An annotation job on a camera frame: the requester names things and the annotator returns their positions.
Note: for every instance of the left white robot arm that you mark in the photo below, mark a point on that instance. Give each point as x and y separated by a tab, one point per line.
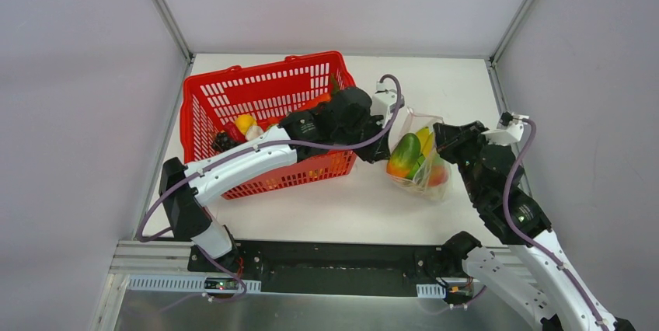
188	188

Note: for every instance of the dark purple grape bunch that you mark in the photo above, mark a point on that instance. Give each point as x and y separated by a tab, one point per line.
223	142

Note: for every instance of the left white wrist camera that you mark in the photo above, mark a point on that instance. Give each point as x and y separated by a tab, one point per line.
383	103

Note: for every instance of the dark red pepper toy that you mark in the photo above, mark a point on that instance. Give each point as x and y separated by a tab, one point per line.
234	133

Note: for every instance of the clear zip top bag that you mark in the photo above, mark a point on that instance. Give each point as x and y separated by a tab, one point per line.
413	121

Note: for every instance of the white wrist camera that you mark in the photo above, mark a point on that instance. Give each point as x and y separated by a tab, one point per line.
509	130
383	103

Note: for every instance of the green napa cabbage toy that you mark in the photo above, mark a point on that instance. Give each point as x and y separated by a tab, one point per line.
432	181

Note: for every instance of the white mushroom toy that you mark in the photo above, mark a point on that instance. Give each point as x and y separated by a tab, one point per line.
253	132

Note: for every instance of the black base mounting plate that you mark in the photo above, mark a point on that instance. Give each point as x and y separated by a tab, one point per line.
349	269

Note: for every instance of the orange carrot toy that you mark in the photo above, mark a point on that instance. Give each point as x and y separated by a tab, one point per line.
312	103

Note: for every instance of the yellow pear toy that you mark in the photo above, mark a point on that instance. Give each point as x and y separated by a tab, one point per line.
245	122

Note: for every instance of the left aluminium frame post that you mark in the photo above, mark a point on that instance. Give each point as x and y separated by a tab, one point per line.
173	28

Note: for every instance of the aluminium frame post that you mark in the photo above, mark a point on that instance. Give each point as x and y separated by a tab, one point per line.
173	28
520	15

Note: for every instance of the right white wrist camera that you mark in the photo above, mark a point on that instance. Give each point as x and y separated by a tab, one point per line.
509	130

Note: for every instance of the green orange mango toy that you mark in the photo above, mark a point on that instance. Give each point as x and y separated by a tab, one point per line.
406	158

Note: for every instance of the red plastic shopping basket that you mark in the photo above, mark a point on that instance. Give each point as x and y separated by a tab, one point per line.
268	92

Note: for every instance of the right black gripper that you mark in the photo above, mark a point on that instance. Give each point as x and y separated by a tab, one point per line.
460	140

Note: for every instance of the right aluminium frame post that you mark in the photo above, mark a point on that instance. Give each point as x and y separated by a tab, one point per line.
520	15

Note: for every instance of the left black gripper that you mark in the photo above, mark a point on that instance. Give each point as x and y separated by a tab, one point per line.
374	136

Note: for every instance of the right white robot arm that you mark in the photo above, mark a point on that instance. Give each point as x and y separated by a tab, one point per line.
562	300

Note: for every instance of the yellow banana toy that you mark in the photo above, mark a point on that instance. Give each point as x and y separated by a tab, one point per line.
426	139

